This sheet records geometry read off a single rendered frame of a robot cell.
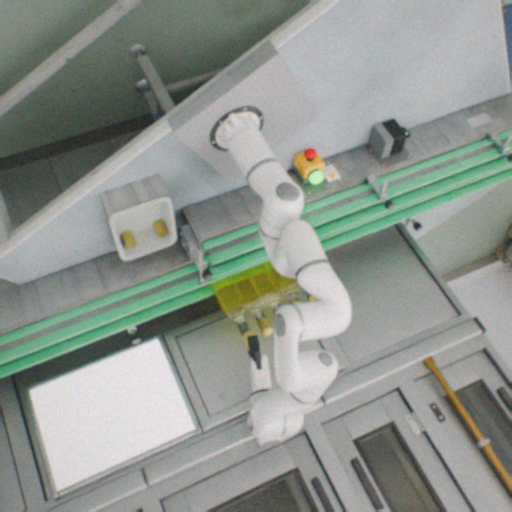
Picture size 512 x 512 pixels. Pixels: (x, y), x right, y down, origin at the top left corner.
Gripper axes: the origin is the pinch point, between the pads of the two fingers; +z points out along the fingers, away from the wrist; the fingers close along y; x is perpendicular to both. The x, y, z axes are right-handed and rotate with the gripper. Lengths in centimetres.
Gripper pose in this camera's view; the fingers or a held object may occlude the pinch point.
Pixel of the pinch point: (253, 345)
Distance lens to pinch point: 183.4
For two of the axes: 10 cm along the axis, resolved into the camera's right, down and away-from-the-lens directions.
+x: -9.8, 1.3, -1.2
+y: 0.3, -5.5, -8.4
